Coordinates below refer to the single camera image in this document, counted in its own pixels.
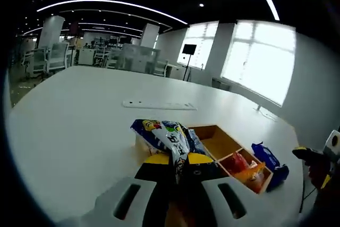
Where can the frosted desk partition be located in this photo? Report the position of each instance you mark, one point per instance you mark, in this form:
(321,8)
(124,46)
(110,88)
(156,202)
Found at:
(140,57)

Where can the blue cookie pack white print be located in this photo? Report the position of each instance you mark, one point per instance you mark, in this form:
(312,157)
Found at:
(265,155)

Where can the dark blue cookie pack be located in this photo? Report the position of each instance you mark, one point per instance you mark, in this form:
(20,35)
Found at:
(279,177)

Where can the black screen on stand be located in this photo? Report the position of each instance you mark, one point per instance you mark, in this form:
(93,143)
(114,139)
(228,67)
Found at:
(190,49)

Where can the person's left hand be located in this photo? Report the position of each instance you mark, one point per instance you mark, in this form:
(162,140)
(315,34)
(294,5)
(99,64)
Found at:
(178,216)

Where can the curved ceiling light strip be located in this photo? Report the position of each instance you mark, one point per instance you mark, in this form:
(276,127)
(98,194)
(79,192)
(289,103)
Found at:
(106,0)

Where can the wide bright window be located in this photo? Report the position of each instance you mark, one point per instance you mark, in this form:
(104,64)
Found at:
(260,65)

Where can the small white desk bracket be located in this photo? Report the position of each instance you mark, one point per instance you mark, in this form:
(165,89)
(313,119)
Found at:
(258,108)

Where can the wooden divided container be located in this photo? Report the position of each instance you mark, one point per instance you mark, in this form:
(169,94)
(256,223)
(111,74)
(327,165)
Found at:
(225,144)

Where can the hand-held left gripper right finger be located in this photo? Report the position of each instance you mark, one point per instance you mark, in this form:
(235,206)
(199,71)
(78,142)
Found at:
(199,173)

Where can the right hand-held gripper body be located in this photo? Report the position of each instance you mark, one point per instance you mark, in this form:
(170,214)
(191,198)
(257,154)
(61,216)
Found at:
(333,147)

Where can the group of white office chairs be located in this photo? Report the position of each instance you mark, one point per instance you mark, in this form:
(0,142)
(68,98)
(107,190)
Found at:
(57,57)

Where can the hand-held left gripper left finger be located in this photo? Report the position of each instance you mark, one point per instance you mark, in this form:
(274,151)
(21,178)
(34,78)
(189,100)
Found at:
(152,203)

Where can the pink marshmallow packet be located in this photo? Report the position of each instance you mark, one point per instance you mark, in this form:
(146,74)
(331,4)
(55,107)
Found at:
(253,163)
(239,161)

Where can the narrow bright window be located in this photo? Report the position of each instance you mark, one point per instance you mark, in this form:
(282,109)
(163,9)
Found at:
(205,41)

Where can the white cabinet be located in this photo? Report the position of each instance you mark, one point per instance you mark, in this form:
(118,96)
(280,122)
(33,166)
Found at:
(86,56)

